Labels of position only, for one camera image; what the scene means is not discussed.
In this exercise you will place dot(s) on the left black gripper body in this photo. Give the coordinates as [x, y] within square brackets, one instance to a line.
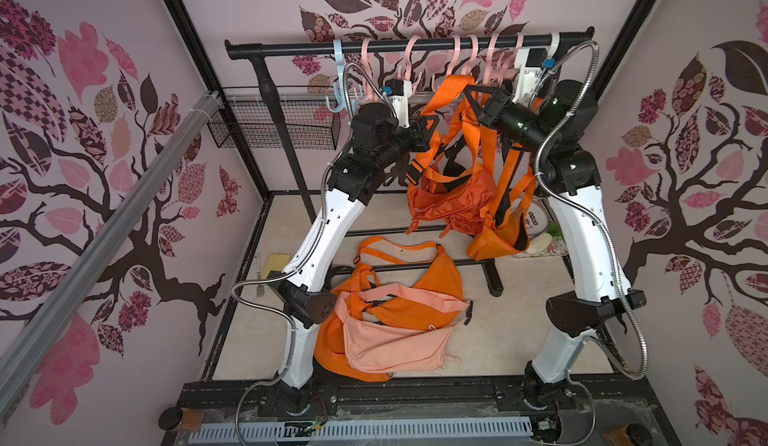
[404, 140]

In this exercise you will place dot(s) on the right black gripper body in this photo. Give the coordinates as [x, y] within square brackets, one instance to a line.
[485, 110]

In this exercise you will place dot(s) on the dark orange waist bag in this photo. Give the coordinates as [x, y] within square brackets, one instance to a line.
[450, 90]

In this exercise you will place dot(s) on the bright orange sling bag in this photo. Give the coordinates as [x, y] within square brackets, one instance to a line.
[503, 230]

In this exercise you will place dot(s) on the peach pink bag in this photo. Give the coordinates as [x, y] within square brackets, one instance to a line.
[383, 349]

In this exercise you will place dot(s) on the black crossbody bag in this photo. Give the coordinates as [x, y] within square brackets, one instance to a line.
[459, 146]

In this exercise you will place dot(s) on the dark orange strapped bag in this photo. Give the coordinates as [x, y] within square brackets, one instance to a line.
[460, 200]

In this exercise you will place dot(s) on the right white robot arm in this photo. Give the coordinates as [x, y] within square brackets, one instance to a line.
[569, 179]

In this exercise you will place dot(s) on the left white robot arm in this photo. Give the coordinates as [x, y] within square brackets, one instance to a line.
[377, 142]

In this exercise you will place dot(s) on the pink plastic hook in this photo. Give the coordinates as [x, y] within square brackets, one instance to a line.
[407, 74]
[510, 60]
[365, 67]
[469, 64]
[455, 56]
[488, 65]

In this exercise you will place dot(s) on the white plastic hook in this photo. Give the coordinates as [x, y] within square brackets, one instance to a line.
[552, 40]

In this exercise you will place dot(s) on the light blue plastic hook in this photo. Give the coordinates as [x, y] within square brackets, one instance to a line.
[339, 87]

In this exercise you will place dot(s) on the right metal flex conduit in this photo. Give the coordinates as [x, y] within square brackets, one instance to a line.
[598, 220]

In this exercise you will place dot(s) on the metal flex conduit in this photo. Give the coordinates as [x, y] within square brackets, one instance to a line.
[379, 138]
[598, 220]

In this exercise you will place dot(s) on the round plate with characters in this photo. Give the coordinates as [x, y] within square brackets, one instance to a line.
[537, 219]

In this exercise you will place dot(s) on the white toy radish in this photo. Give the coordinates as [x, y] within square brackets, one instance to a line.
[539, 245]

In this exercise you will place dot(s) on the black clothes rack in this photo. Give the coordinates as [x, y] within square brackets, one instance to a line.
[288, 152]

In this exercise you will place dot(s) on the yellow sponge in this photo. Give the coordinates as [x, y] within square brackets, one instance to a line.
[275, 264]

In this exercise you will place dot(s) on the left metal flex conduit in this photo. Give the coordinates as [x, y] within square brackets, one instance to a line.
[379, 138]

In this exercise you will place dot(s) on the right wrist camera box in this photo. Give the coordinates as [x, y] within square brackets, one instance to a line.
[525, 91]

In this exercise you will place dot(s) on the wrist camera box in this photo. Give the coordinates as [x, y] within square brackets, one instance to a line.
[525, 91]
[399, 93]

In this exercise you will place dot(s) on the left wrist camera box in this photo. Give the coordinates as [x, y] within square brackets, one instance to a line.
[399, 93]

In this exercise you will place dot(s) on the orange backpack with straps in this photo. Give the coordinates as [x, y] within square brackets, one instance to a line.
[330, 350]

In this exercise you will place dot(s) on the white perforated cable tray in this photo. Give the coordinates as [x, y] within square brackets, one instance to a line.
[362, 431]

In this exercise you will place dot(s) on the grey aluminium rail left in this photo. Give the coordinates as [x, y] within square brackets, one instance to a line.
[29, 349]

